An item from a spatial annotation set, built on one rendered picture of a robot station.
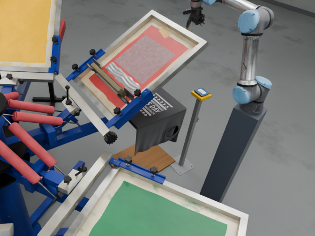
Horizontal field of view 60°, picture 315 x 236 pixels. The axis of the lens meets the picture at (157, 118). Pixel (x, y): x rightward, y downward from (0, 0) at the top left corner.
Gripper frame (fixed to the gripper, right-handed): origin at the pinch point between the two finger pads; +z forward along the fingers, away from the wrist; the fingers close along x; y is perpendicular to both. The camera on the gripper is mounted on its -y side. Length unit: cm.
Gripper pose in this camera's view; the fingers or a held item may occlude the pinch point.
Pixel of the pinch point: (193, 30)
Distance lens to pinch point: 214.6
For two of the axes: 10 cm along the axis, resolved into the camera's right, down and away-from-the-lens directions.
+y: 6.1, 5.7, -5.5
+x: 7.9, -5.2, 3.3
